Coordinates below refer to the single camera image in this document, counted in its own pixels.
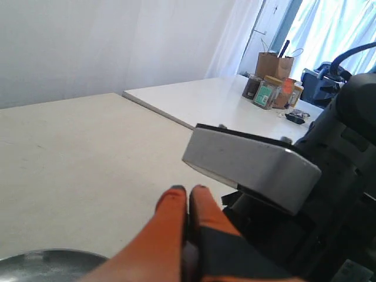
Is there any round steel plate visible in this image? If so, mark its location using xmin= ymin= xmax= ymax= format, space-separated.
xmin=1 ymin=249 xmax=108 ymax=281

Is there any blue black chair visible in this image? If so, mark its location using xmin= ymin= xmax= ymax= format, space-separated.
xmin=300 ymin=62 xmax=351 ymax=109

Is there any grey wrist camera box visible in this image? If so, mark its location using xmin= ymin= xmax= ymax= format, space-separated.
xmin=182 ymin=124 xmax=321 ymax=215

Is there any white side table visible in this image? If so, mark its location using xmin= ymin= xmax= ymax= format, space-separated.
xmin=123 ymin=75 xmax=323 ymax=141

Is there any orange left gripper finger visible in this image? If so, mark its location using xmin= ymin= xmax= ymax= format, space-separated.
xmin=80 ymin=185 xmax=187 ymax=281

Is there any light blue curtain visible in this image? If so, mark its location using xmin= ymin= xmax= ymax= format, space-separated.
xmin=286 ymin=1 xmax=375 ymax=79

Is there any brown paper bag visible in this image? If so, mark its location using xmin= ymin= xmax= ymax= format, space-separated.
xmin=254 ymin=40 xmax=294 ymax=80

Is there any dark brown jar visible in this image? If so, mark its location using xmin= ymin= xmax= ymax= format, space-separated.
xmin=242 ymin=75 xmax=262 ymax=100

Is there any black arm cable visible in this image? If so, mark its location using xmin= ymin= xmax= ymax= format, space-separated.
xmin=331 ymin=42 xmax=376 ymax=78

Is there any orange label jar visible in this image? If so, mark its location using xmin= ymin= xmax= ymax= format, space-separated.
xmin=273 ymin=78 xmax=304 ymax=109

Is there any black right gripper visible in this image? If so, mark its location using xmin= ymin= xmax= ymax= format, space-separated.
xmin=189 ymin=167 xmax=375 ymax=281

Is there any small black object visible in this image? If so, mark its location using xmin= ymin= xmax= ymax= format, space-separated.
xmin=285 ymin=109 xmax=310 ymax=125

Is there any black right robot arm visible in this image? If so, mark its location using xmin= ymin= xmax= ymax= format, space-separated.
xmin=222 ymin=73 xmax=375 ymax=281

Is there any green label jar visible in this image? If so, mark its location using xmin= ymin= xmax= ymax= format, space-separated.
xmin=253 ymin=76 xmax=283 ymax=110

